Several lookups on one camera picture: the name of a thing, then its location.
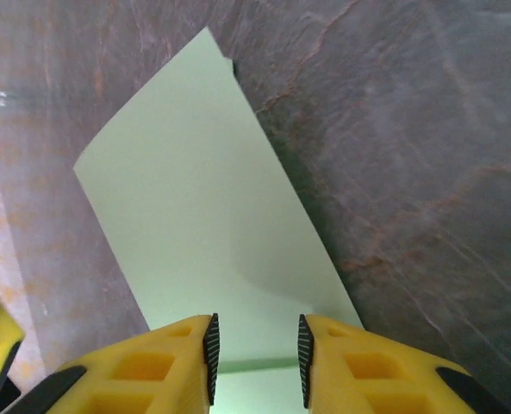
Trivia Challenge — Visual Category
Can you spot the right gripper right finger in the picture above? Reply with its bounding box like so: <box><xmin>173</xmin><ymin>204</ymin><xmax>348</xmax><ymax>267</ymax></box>
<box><xmin>296</xmin><ymin>313</ymin><xmax>511</xmax><ymax>414</ymax></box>

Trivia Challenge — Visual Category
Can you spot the light green paper sheet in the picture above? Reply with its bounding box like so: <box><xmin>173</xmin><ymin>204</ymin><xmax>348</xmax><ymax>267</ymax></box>
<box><xmin>72</xmin><ymin>25</ymin><xmax>365</xmax><ymax>414</ymax></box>

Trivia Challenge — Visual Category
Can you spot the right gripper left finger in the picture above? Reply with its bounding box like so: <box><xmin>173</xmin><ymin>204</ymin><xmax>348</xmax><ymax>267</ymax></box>
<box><xmin>4</xmin><ymin>312</ymin><xmax>221</xmax><ymax>414</ymax></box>

